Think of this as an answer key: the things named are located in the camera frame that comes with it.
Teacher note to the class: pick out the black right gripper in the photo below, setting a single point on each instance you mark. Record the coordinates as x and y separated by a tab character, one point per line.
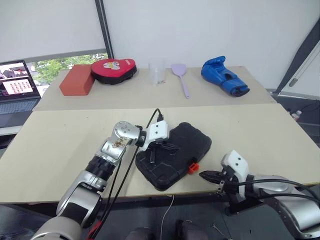
231	185

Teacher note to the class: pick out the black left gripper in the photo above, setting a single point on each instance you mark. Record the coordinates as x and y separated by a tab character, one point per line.
157	145

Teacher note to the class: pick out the black plastic tool case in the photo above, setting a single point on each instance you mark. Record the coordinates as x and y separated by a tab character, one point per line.
182	150

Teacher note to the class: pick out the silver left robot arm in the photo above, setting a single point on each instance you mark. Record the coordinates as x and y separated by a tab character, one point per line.
80	195

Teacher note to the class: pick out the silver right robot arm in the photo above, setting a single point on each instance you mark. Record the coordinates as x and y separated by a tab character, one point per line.
300	212

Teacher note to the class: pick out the dark rounded shape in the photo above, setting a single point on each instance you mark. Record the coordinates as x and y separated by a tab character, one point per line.
191	231
140	234

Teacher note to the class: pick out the clear plastic cup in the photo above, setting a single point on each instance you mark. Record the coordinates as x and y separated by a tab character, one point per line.
157	72

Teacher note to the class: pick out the purple silicone spatula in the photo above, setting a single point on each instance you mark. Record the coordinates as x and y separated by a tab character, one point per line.
179	70

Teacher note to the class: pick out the red boxing focus pad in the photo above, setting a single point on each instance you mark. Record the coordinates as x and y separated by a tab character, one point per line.
111	72

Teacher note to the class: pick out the blue boxing glove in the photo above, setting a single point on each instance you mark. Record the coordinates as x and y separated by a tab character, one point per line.
220	76

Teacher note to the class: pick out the red-brown foam block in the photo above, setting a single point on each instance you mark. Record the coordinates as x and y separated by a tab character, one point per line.
75	82

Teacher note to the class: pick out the open laptop computer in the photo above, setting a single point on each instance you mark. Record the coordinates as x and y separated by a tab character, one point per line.
15	85

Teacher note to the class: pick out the white roller blind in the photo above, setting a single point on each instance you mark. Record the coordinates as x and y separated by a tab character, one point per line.
50	25

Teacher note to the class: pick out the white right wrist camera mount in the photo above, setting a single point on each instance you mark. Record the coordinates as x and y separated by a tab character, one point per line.
236	163

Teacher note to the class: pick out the black metal table frame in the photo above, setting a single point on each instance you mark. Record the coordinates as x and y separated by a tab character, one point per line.
195	201

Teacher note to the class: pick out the black window frame post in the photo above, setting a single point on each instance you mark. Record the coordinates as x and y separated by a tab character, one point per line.
103	27

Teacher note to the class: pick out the black diagonal frame beam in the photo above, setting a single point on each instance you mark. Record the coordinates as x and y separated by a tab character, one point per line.
297	57

